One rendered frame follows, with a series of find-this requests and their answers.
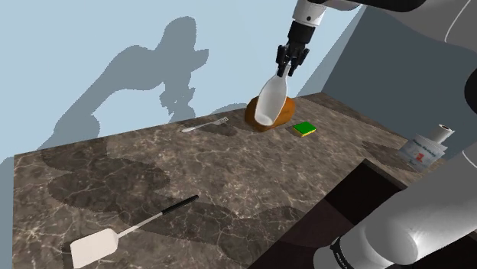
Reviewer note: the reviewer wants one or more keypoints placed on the silver fork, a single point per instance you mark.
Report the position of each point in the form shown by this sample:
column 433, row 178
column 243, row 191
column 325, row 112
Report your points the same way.
column 205, row 125

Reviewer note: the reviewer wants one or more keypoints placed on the brown wooden bowl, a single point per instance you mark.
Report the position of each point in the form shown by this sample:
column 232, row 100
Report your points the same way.
column 284, row 113

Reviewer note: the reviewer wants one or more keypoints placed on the white bottle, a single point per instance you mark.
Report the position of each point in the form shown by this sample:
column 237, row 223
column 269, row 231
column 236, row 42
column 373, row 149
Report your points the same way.
column 271, row 101

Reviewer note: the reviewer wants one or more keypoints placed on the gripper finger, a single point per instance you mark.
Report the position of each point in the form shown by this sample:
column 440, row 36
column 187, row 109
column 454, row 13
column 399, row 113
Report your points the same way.
column 281, row 59
column 299, row 61

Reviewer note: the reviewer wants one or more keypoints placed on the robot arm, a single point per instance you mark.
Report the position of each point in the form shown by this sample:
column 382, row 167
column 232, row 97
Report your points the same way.
column 410, row 227

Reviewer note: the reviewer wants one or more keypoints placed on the dark robot stand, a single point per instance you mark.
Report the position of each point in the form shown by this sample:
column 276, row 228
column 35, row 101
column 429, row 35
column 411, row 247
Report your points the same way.
column 335, row 220

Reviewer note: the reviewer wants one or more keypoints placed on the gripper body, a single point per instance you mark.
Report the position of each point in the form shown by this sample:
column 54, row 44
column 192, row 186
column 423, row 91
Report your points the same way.
column 299, row 35

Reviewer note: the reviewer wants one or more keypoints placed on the paper towel roll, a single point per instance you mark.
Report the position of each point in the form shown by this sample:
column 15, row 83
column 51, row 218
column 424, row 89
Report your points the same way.
column 425, row 149

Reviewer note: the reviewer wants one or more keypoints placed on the green and yellow sponge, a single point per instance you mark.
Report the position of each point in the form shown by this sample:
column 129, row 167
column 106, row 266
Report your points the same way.
column 304, row 128

